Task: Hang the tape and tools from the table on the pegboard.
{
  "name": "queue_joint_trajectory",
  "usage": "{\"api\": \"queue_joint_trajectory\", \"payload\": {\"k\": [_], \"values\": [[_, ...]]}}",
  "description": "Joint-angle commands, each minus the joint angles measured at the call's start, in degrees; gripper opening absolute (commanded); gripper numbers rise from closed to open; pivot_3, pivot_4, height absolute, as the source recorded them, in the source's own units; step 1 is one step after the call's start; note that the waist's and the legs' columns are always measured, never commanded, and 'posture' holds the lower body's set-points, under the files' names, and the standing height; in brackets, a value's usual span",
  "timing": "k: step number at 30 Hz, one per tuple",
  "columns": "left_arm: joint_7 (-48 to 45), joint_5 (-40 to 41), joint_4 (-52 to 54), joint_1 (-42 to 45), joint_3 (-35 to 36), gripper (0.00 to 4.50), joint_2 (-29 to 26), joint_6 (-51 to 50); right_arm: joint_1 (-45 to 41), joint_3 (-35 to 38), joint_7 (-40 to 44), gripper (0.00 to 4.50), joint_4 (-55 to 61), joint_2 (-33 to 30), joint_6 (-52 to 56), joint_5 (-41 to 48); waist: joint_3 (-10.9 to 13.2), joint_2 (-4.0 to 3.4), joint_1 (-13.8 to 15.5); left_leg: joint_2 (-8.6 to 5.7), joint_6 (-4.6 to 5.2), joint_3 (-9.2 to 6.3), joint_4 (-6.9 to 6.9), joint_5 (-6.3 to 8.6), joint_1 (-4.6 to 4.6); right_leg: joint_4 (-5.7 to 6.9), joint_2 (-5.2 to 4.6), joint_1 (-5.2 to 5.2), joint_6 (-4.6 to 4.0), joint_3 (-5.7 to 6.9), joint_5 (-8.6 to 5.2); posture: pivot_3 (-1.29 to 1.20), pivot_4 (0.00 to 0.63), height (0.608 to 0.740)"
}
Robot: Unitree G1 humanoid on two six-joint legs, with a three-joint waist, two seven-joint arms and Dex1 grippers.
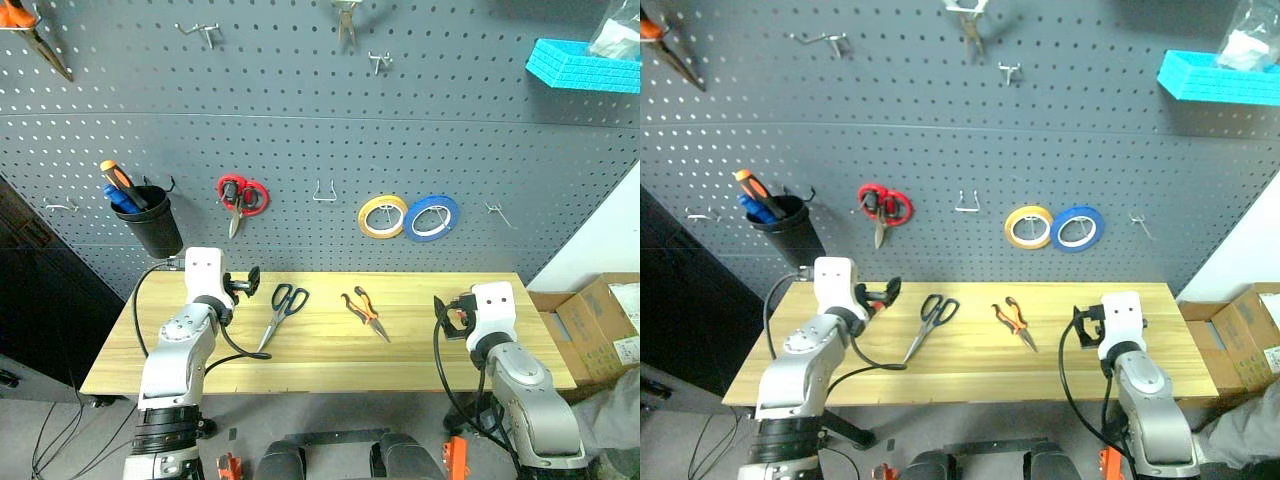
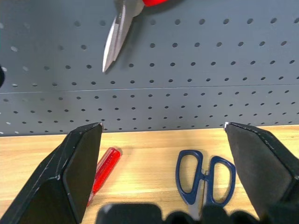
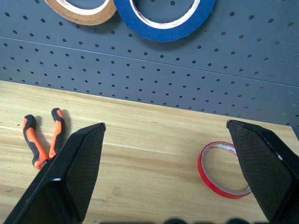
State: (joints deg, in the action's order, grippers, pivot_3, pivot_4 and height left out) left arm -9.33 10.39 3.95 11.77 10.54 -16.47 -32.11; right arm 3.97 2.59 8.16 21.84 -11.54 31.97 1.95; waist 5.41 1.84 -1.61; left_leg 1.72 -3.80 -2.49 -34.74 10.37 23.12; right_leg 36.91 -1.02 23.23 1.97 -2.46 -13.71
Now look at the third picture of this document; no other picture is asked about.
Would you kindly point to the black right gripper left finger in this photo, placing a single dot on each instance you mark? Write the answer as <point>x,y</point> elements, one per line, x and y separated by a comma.
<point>70,177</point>

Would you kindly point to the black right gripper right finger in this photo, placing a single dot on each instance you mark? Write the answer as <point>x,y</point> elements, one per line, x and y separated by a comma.
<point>266,168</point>

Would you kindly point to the orange black needle-nose pliers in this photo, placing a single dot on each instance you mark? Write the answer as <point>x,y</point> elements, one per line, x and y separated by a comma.
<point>31,140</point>

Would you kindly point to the grey pegboard panel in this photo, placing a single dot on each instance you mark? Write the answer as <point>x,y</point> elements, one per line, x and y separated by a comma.
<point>163,58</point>

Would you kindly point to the red tape roll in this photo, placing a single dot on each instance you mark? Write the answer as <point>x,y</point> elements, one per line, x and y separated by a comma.
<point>200,166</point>

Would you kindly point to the brown tape roll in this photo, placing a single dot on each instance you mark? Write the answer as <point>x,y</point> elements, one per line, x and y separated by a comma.
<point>77,18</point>

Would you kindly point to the blue tape roll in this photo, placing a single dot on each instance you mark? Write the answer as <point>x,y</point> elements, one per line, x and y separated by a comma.
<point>130,25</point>

